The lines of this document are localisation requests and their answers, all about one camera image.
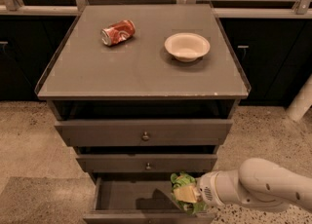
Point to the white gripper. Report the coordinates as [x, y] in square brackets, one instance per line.
[206, 187]

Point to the green jalapeno chip bag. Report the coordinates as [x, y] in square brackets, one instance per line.
[182, 179]

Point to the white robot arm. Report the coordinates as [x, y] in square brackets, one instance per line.
[257, 184]

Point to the bottom open grey drawer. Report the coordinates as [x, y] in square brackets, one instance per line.
[138, 198]

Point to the top drawer knob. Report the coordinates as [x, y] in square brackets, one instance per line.
[145, 136]

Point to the middle grey drawer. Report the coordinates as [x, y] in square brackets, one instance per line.
[137, 162]

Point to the grey drawer cabinet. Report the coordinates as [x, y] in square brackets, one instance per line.
[138, 79]

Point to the top grey drawer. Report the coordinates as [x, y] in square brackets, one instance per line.
[172, 132]

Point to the white paper bowl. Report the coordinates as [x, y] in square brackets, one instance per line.
[187, 47]

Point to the dark background cabinets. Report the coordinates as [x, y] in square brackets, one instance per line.
[275, 54]

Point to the crushed red soda can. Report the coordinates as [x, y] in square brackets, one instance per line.
[118, 32]

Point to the white cylindrical post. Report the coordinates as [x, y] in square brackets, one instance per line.
[302, 102]

